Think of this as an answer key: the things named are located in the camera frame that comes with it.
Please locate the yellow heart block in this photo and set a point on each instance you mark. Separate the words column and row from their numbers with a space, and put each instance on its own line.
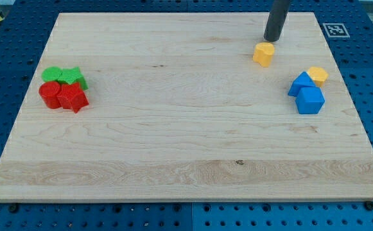
column 263, row 53

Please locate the light wooden board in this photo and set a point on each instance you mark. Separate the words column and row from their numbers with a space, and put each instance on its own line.
column 179, row 111

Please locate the red star block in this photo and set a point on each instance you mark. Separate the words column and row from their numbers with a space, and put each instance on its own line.
column 72, row 97

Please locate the green star block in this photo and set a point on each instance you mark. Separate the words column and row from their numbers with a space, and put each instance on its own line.
column 73, row 75

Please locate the blue triangle block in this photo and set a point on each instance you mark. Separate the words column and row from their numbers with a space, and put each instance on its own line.
column 301, row 81

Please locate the blue cube block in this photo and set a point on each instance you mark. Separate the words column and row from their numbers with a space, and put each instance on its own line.
column 309, row 100

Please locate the red cylinder block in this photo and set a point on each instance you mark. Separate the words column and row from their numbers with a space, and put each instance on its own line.
column 48, row 92

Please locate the yellow hexagon block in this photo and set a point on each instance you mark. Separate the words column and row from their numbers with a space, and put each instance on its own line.
column 318, row 74

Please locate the green cylinder block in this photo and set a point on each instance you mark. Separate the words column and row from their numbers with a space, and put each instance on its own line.
column 51, row 74

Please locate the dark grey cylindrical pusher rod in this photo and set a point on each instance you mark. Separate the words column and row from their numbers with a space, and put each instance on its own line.
column 276, row 20

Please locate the white fiducial marker tag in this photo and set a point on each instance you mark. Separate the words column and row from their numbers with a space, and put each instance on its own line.
column 336, row 30

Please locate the black bolt front left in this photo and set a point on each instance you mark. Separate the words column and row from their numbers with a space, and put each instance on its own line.
column 13, row 208

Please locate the black bolt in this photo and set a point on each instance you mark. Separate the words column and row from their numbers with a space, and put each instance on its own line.
column 368, row 205
column 13, row 208

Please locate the black bolt front right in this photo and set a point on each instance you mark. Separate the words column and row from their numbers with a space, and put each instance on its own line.
column 368, row 205

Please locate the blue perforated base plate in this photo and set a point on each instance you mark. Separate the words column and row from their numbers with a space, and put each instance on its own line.
column 23, row 36

